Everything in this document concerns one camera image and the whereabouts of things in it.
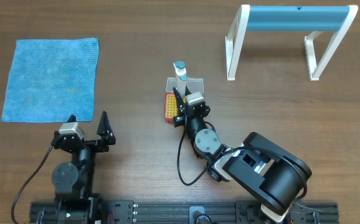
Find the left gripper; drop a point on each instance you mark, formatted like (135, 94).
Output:
(96, 145)

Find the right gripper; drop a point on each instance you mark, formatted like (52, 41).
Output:
(195, 111)

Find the white pipette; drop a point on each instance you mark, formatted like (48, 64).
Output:
(180, 76)

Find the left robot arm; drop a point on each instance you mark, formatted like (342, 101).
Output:
(74, 183)

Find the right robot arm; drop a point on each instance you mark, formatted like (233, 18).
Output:
(276, 177)

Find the red and yellow tip box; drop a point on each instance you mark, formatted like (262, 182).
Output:
(170, 107)

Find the blue cloth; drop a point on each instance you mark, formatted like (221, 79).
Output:
(50, 81)

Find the white and blue stand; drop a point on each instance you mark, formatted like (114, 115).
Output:
(292, 18)

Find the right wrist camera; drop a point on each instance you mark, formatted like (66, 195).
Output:
(195, 99)

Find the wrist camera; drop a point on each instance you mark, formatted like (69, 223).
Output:
(195, 99)
(71, 130)

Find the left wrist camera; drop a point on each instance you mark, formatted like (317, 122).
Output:
(71, 130)

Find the mounting rail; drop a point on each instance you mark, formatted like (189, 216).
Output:
(167, 211)

